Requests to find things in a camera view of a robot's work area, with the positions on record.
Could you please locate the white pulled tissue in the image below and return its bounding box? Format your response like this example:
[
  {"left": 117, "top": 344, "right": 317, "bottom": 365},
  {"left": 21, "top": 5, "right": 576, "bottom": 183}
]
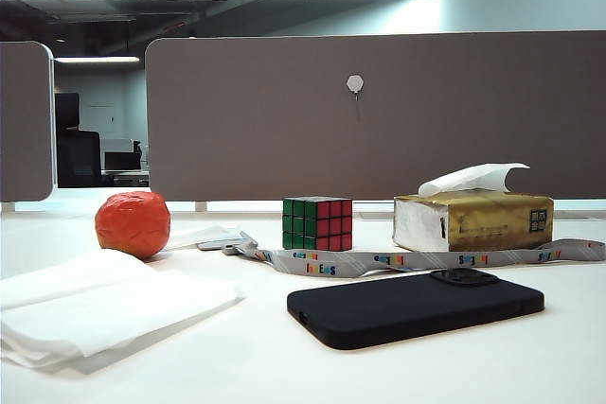
[{"left": 165, "top": 223, "right": 243, "bottom": 252}]

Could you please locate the grey ID card holder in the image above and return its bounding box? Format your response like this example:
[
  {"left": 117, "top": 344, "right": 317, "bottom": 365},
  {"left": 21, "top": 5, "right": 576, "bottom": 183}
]
[{"left": 196, "top": 231, "right": 259, "bottom": 255}]

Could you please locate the white tissue in box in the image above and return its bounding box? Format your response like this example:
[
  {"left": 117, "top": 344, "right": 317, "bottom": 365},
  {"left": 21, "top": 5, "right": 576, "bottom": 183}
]
[{"left": 418, "top": 162, "right": 531, "bottom": 198}]

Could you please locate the gold tissue box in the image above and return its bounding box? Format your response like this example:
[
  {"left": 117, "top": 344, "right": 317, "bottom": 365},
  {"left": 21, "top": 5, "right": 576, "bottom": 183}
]
[{"left": 392, "top": 192, "right": 556, "bottom": 254}]

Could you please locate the white folded tissue stack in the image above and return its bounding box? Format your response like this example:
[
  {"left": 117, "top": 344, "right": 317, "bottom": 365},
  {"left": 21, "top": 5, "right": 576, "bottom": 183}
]
[{"left": 0, "top": 248, "right": 247, "bottom": 375}]

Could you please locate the wide brown desk partition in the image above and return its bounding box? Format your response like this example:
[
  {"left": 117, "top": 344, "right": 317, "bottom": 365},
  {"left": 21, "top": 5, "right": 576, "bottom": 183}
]
[{"left": 144, "top": 30, "right": 606, "bottom": 202}]

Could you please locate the Rubik's cube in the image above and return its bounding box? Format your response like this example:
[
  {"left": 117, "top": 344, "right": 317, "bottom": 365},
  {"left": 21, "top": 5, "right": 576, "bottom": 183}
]
[{"left": 282, "top": 197, "right": 354, "bottom": 253}]

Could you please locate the black smartphone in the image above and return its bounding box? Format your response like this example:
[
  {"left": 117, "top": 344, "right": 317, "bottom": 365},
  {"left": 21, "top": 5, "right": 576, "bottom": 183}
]
[{"left": 286, "top": 267, "right": 545, "bottom": 352}]

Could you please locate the orange-red wrapped ball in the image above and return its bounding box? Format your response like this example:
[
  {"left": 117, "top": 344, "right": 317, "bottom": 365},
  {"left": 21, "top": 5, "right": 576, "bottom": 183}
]
[{"left": 94, "top": 191, "right": 171, "bottom": 261}]

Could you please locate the black background monitor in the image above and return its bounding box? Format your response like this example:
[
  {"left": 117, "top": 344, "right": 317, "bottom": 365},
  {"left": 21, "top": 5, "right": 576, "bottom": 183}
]
[{"left": 103, "top": 151, "right": 144, "bottom": 172}]

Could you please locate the black office chair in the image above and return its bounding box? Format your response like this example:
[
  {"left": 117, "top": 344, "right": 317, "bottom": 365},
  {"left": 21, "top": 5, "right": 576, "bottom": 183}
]
[{"left": 55, "top": 93, "right": 102, "bottom": 188}]

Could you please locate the short ceiling light strip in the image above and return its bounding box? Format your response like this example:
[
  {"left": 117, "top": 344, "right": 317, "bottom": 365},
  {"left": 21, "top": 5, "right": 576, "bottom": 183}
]
[{"left": 54, "top": 56, "right": 141, "bottom": 64}]

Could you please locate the narrow brown desk partition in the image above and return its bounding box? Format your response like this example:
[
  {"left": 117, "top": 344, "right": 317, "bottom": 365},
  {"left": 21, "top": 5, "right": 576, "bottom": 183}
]
[{"left": 0, "top": 41, "right": 55, "bottom": 203}]

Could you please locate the white adhesive wall hook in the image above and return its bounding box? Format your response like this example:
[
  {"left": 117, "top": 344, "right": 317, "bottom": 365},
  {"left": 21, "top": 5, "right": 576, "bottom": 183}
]
[{"left": 346, "top": 74, "right": 365, "bottom": 105}]

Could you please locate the grey printed lanyard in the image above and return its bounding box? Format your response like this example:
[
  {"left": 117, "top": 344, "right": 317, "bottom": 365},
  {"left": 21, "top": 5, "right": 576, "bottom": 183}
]
[{"left": 239, "top": 238, "right": 606, "bottom": 280}]

